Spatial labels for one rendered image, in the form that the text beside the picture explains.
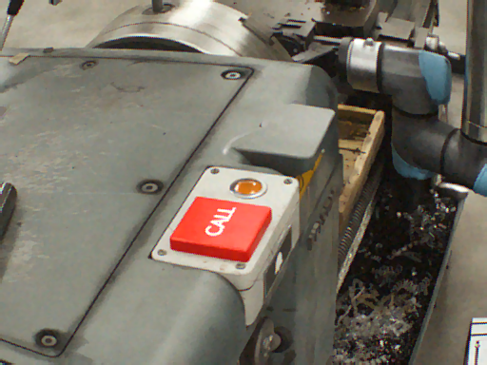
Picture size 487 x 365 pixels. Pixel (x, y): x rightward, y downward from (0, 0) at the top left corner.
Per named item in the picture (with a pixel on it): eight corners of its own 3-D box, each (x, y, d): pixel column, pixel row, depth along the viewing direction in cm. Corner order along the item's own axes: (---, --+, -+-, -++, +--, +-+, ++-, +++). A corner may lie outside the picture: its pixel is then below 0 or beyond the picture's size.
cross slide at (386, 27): (422, 75, 181) (422, 52, 179) (189, 43, 193) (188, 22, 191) (433, 41, 194) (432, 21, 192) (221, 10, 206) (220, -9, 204)
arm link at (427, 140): (437, 197, 149) (439, 129, 143) (379, 169, 155) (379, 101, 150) (462, 175, 153) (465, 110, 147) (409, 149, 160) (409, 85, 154)
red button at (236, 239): (248, 273, 81) (247, 249, 80) (169, 259, 83) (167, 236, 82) (273, 227, 86) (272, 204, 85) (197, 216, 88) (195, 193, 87)
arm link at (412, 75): (447, 121, 145) (446, 67, 140) (377, 107, 148) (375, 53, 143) (452, 97, 151) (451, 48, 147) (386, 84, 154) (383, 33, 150)
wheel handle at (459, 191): (466, 203, 191) (467, 191, 189) (430, 198, 193) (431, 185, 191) (468, 196, 193) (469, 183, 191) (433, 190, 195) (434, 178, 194)
